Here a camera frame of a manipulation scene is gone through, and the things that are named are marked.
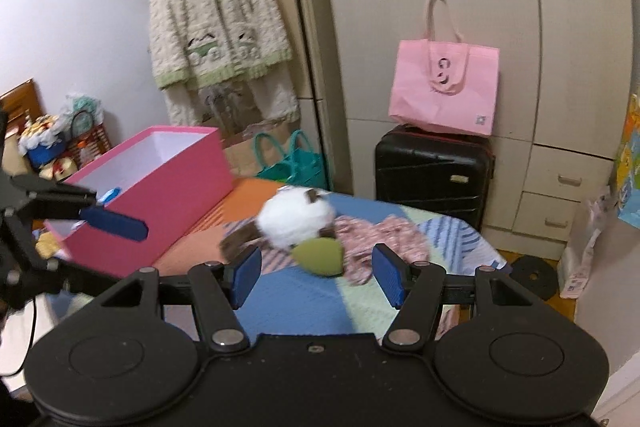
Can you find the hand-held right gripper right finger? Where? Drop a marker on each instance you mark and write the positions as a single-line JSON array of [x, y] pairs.
[[390, 277]]

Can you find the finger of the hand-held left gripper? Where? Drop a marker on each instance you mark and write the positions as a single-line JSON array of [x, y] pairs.
[[115, 224], [75, 274]]

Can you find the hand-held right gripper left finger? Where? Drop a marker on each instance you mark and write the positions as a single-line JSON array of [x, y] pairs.
[[247, 277]]

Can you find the blue white soft package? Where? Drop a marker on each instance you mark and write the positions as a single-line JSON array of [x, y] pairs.
[[109, 196]]

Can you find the pink storage box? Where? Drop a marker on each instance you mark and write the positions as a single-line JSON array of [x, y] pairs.
[[165, 197]]

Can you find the green plush pad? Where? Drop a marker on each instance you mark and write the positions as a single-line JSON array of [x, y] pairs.
[[320, 257]]

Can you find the white brown plush toy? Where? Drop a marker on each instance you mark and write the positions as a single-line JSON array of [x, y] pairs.
[[295, 219]]

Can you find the yellow cloth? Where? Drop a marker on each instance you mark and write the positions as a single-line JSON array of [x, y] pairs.
[[47, 246]]

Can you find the pink patterned cloth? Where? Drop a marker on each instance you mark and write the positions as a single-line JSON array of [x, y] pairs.
[[380, 232]]

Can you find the patchwork blanket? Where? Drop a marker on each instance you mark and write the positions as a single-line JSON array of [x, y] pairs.
[[310, 302]]

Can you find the black suitcase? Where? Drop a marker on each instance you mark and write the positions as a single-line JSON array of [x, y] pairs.
[[430, 177]]

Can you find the mint green bag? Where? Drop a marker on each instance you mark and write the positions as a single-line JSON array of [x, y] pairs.
[[84, 107]]

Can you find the teal handbag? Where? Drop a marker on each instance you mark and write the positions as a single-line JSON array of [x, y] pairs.
[[295, 162]]

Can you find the wooden headboard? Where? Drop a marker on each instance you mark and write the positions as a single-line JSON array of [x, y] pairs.
[[20, 104]]

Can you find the brown paper bag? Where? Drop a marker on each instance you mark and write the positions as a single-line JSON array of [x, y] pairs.
[[245, 147]]

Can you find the black weight plate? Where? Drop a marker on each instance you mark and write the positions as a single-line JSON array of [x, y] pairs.
[[532, 277]]

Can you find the white plastic bag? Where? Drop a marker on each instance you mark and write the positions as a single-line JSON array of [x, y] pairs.
[[582, 247]]

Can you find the pink tote bag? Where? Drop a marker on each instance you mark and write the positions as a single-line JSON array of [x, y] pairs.
[[445, 87]]

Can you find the cream green knitted cardigan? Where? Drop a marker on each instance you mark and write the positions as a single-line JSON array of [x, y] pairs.
[[215, 22]]

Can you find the colourful hanging bag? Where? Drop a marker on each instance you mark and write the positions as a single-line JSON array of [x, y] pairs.
[[627, 167]]

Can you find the beige wardrobe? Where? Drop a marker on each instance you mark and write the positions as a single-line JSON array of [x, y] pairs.
[[450, 7]]

